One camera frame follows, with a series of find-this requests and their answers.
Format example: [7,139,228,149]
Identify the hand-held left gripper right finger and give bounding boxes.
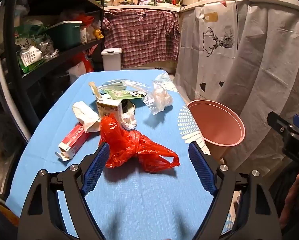
[188,141,282,240]

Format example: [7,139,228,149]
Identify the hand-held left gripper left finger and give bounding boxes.
[19,142,110,240]

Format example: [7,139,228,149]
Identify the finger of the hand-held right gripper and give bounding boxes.
[267,112,299,134]

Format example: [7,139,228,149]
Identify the pink plastic bucket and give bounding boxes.
[187,99,246,160]

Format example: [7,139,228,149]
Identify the green panda-print packet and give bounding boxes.
[101,89,147,100]

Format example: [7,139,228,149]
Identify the person's right hand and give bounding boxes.
[284,169,299,227]

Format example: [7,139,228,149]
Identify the red and white carton box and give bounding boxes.
[55,122,92,162]

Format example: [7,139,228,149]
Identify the white crumpled paper bag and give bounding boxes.
[73,101,101,133]

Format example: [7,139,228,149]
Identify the white crumpled tissue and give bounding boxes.
[121,110,137,130]

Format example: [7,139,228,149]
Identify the blue tablecloth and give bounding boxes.
[5,69,240,240]

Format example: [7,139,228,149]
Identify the grey curtain cloth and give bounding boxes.
[236,0,299,170]

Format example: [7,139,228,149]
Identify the small milk carton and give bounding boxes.
[96,99,123,120]

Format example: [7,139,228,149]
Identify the clear crumpled plastic bag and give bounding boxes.
[142,81,173,115]

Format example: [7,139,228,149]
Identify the blue face mask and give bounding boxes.
[101,79,126,90]

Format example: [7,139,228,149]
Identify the white deer-print cloth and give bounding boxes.
[176,1,242,113]

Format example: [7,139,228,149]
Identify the clear flat plastic wrapper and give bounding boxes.
[123,79,150,90]

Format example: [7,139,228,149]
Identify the red and white plastic bag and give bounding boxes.
[68,51,94,84]

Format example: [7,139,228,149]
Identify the white lidded bin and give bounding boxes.
[101,48,122,72]

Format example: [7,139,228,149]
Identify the beige box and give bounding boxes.
[122,66,176,74]

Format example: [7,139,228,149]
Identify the clear plastic bags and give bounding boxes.
[38,39,59,60]

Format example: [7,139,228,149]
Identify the green and white snack bag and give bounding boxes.
[16,45,44,74]

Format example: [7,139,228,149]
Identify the white labelled jar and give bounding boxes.
[80,25,88,44]

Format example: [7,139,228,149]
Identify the green storage box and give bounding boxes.
[46,20,83,50]

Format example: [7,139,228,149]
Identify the red plaid shirt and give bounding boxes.
[102,8,181,68]

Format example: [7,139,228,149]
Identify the green printed bag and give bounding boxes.
[15,24,51,48]

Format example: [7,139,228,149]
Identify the red snack packet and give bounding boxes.
[73,14,95,25]

